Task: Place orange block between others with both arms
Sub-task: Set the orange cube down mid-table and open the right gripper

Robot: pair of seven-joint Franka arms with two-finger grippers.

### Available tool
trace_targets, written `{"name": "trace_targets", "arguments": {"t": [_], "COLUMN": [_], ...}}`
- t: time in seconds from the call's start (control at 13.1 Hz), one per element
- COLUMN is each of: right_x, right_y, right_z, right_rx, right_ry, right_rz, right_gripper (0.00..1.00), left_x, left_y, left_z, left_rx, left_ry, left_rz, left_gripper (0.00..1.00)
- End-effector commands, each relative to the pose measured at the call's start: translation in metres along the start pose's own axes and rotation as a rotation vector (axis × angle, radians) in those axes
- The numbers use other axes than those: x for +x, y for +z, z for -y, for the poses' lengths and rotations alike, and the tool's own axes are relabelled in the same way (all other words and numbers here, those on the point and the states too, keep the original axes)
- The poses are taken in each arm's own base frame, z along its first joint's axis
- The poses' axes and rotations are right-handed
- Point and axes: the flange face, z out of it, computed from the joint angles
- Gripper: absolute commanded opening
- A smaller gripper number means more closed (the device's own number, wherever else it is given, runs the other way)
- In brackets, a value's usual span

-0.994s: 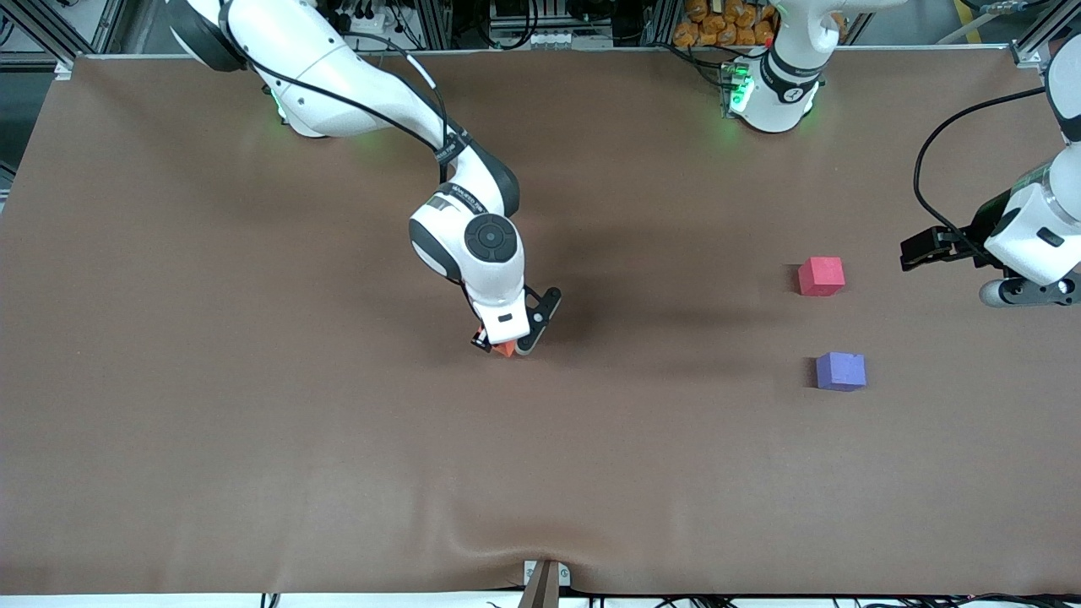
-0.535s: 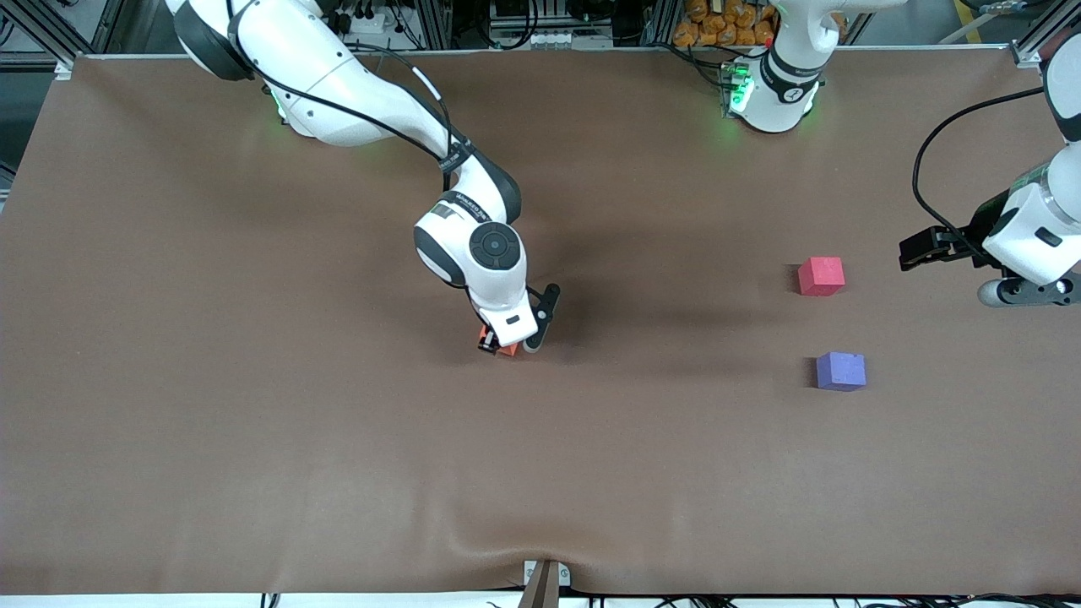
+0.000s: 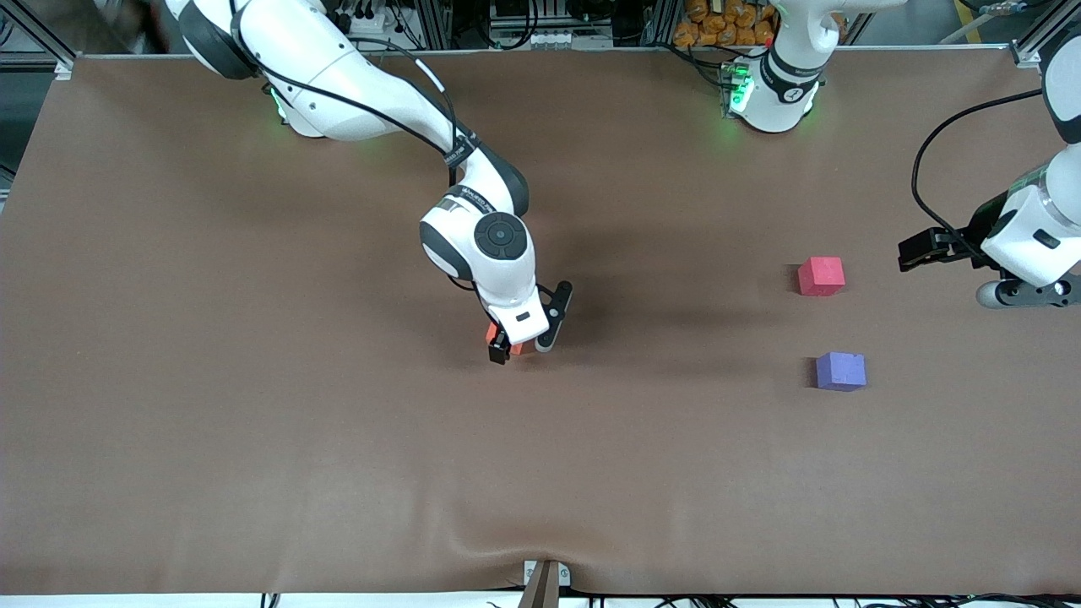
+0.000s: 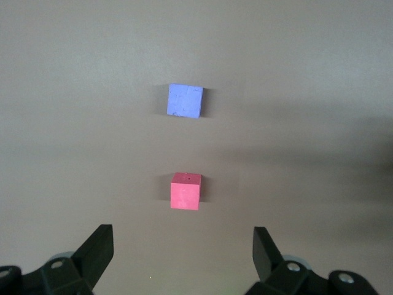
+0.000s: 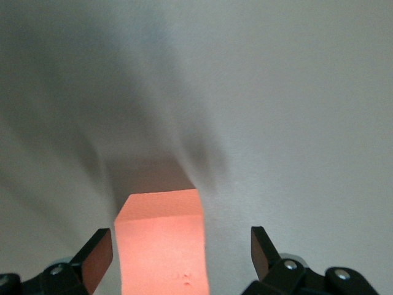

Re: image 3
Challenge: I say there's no table edge clamp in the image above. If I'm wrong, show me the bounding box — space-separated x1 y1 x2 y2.
522 559 572 608

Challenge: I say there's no pile of orange objects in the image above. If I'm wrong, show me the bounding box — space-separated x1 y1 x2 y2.
673 0 778 49

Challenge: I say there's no orange foam block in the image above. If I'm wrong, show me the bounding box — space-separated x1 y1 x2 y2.
485 319 530 356

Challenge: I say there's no white power strip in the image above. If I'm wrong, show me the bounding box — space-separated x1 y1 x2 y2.
342 10 398 36

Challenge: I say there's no purple foam block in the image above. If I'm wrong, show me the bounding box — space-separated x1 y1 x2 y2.
815 351 867 393

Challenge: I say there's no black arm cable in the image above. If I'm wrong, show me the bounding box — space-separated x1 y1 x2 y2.
228 0 474 187
910 89 1048 246

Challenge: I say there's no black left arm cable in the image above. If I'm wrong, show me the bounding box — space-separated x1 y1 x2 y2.
910 89 1048 246

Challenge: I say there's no aluminium corner frame rail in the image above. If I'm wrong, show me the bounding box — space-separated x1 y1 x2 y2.
0 0 79 82
1009 0 1081 68

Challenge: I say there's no red foam block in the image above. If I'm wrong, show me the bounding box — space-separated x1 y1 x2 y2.
797 256 846 297

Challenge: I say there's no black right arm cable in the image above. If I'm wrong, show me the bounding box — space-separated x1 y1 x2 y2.
228 0 474 187

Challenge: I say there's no aluminium frame post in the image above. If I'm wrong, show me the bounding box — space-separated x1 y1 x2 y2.
644 0 681 47
412 0 453 50

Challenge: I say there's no brown table mat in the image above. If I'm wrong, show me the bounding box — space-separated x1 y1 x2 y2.
0 46 1081 596

